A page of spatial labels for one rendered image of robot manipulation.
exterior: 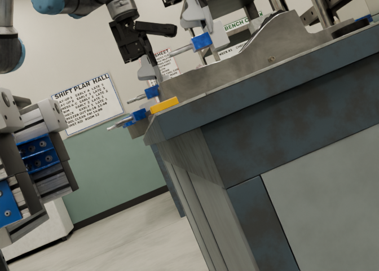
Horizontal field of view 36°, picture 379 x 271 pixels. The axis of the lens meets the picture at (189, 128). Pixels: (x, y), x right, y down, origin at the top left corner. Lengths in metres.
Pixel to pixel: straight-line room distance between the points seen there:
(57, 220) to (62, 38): 2.71
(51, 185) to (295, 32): 0.78
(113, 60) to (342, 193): 8.07
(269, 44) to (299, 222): 0.70
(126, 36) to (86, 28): 7.34
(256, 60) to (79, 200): 7.50
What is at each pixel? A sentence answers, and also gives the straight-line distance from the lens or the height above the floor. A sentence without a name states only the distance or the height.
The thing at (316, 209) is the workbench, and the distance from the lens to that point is 0.81.
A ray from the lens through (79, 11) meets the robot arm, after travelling 1.62.
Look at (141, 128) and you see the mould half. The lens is 1.78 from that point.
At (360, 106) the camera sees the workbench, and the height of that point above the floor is 0.70.
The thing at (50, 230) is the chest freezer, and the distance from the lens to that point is 8.03.
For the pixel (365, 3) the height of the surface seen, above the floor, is 0.92.
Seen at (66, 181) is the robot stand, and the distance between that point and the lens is 1.67.
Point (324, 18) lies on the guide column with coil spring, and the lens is 2.42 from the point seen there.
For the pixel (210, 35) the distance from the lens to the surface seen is 1.28.
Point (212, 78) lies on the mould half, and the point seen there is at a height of 0.85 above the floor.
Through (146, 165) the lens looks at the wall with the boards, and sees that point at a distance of 8.71.
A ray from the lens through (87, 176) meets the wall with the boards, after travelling 8.76.
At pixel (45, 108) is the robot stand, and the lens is 1.68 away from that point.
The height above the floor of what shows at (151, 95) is 0.88.
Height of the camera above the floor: 0.77
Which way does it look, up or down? level
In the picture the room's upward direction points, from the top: 23 degrees counter-clockwise
